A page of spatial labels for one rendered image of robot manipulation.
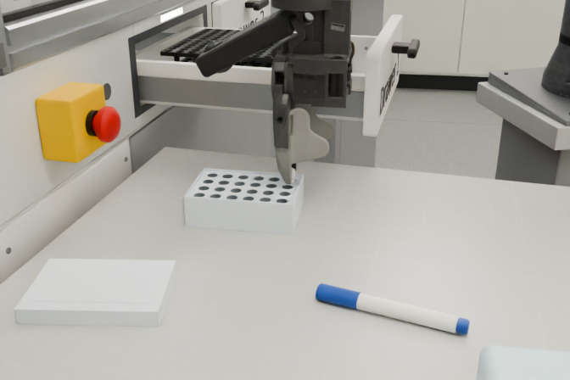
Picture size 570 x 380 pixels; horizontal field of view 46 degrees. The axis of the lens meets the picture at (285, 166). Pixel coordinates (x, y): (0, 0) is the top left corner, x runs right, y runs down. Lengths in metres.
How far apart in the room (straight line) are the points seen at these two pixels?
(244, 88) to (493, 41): 3.19
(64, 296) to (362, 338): 0.27
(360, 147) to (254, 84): 1.19
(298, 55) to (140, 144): 0.34
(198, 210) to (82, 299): 0.19
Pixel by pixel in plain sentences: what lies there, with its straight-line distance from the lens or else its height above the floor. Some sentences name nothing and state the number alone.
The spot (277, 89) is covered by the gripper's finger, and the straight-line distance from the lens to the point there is 0.71.
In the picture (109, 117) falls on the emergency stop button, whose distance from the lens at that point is 0.75.
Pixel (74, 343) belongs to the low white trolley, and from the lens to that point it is 0.61.
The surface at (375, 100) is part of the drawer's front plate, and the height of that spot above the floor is 0.87.
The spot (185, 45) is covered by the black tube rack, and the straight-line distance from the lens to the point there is 1.01.
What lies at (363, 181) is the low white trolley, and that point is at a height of 0.76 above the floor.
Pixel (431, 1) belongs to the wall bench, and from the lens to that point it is 3.94.
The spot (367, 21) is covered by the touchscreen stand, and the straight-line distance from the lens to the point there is 1.96.
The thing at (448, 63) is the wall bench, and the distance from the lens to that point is 4.01.
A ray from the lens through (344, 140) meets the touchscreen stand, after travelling 2.01.
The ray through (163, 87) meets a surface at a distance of 0.95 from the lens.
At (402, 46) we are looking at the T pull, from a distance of 0.96.
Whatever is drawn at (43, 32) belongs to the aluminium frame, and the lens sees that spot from 0.76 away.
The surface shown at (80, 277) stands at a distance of 0.66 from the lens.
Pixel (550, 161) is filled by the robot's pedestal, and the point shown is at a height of 0.67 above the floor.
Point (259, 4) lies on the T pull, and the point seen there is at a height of 0.91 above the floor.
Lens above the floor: 1.12
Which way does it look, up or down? 23 degrees down
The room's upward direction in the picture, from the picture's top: straight up
